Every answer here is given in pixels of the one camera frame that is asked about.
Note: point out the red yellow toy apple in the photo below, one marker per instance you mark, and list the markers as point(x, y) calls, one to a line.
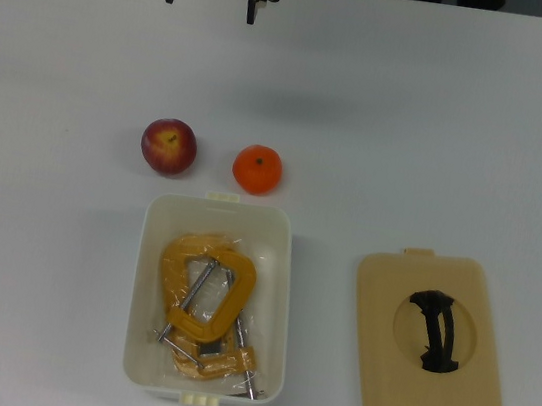
point(169, 146)

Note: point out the orange toy mandarin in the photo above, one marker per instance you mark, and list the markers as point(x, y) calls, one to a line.
point(257, 170)

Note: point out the white plastic box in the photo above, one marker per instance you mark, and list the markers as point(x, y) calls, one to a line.
point(147, 296)

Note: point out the beige plastic box lid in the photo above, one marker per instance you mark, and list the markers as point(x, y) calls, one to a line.
point(466, 392)

